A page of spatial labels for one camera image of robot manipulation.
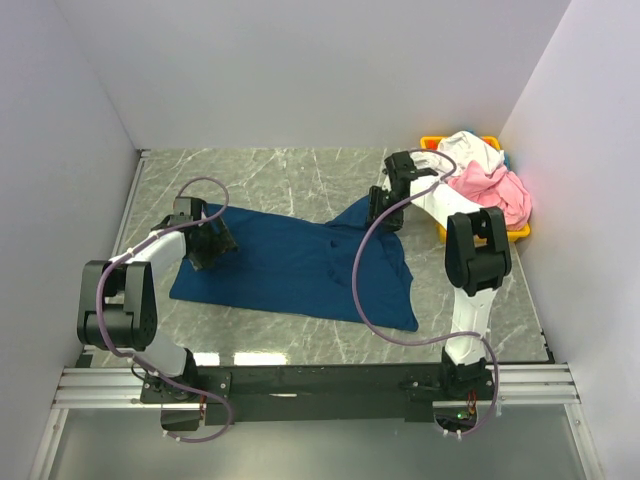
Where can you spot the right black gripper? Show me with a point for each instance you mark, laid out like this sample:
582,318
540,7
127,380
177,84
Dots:
374,204

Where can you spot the yellow plastic bin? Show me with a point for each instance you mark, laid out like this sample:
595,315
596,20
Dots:
513,236

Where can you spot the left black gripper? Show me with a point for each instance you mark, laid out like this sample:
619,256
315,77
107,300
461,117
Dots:
222,242

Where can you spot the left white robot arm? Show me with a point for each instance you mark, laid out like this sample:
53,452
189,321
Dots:
117,305

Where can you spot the black base beam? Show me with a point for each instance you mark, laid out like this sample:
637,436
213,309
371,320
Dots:
340,392

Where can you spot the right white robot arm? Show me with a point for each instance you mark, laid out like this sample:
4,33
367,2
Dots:
477,252

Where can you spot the pink t shirt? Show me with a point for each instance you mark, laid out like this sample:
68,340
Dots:
501,188

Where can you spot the dark blue t shirt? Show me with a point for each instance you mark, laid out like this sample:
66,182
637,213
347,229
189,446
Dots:
289,265

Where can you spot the white t shirt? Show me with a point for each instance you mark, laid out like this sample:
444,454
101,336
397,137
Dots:
462,147

